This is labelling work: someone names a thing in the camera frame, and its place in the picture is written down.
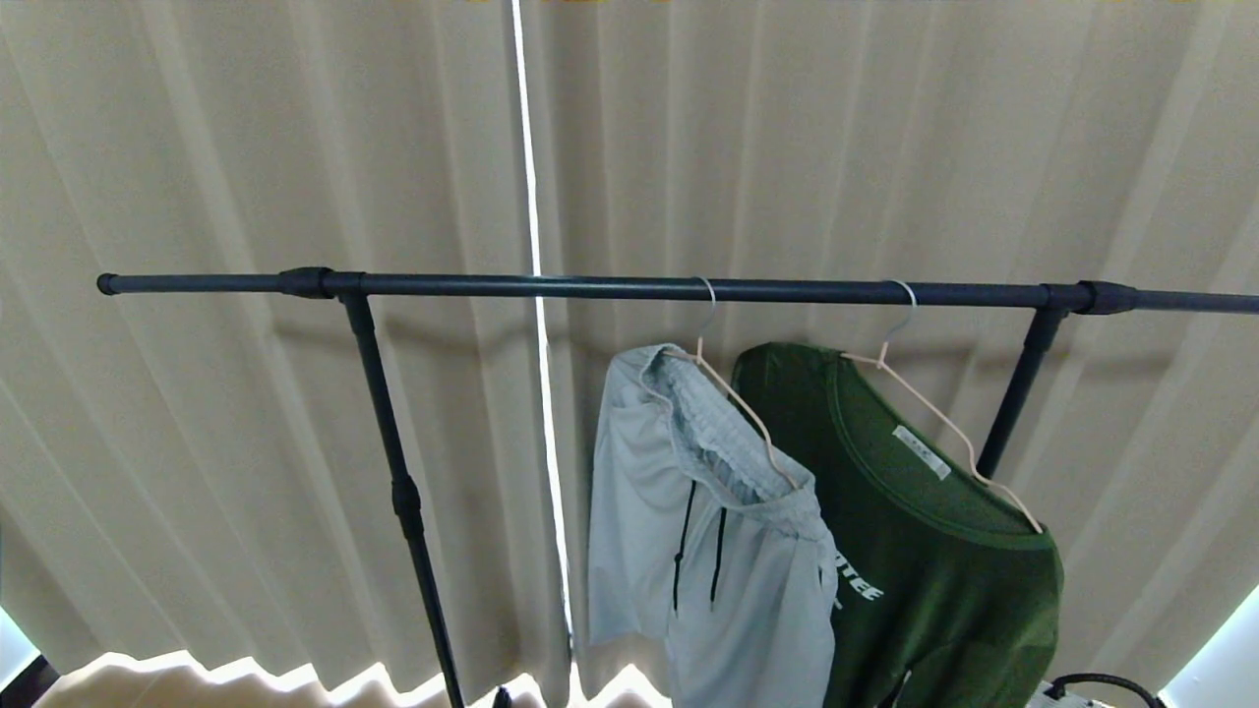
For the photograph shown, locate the green printed shirt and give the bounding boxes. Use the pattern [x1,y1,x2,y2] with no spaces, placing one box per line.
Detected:
[730,341,1065,708]

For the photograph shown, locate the window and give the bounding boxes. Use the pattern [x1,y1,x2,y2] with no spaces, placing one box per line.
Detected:
[0,580,1259,708]

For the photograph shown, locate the black clothes rack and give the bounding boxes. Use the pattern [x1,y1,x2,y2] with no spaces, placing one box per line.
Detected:
[96,265,1259,708]

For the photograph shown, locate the white laundry basket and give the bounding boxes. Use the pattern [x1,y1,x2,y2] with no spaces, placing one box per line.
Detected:
[1028,672,1171,708]

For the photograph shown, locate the pale grey shorts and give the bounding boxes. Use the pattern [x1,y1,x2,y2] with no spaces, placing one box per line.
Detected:
[587,344,840,708]

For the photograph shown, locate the pink clothes hanger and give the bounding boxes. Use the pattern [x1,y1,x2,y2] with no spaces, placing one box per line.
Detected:
[839,279,1046,537]
[659,275,802,493]

